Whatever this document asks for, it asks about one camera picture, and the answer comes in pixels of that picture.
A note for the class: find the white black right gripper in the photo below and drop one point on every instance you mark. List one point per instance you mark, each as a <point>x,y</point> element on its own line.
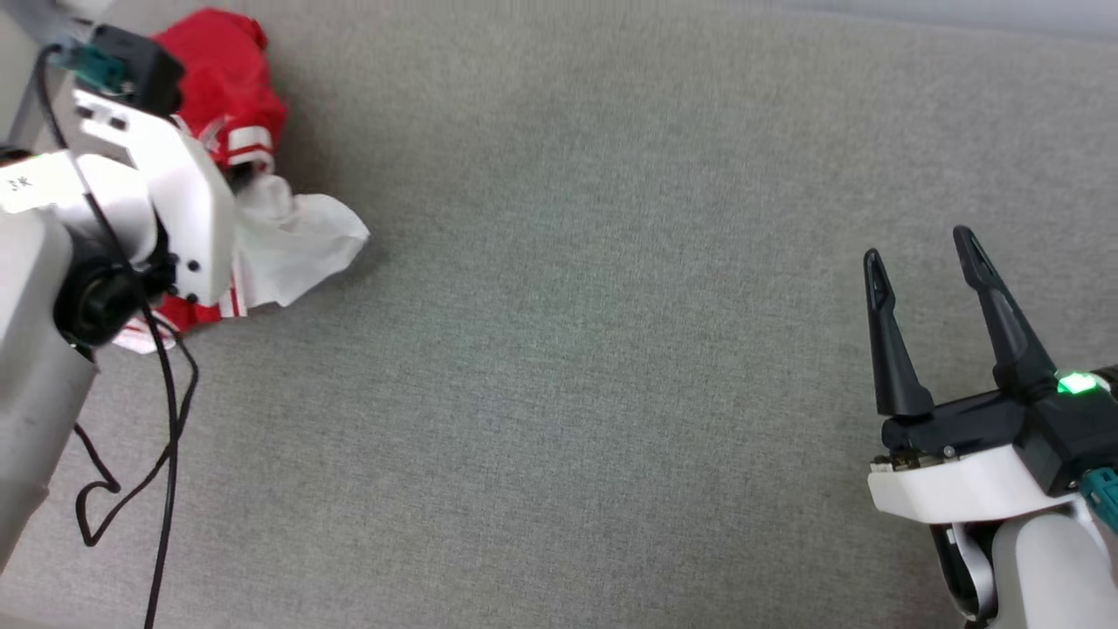
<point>952,480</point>

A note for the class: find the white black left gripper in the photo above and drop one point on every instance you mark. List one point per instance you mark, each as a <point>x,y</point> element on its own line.
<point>188,201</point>

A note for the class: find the red white basketball jersey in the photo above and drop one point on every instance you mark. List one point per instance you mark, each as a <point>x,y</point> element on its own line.
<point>218,79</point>

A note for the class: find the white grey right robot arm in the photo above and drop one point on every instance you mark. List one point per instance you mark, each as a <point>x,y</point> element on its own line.
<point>1039,577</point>

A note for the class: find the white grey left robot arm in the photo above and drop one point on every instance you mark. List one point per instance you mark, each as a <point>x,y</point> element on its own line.
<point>35,288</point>

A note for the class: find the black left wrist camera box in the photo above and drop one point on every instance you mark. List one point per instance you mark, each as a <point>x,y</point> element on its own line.
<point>144,70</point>

